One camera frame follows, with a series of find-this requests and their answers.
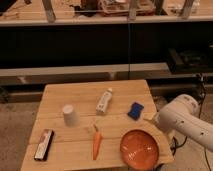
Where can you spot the black box on shelf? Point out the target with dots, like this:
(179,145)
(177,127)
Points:
(190,61)

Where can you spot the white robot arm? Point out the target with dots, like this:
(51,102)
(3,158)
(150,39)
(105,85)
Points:
(179,115)

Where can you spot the wooden table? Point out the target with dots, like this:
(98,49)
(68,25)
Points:
(79,125)

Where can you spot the white plastic bottle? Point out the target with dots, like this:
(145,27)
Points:
(104,101)

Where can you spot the orange carrot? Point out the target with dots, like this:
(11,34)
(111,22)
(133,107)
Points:
(96,142)

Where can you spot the blue sponge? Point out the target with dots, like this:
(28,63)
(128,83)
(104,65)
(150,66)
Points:
(135,110)

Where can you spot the clear plastic container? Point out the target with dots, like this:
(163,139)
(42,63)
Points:
(122,7)

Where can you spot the long metal shelf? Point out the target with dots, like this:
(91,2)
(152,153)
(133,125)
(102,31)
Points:
(86,12)

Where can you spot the white paper cup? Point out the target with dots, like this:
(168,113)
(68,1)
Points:
(70,116)

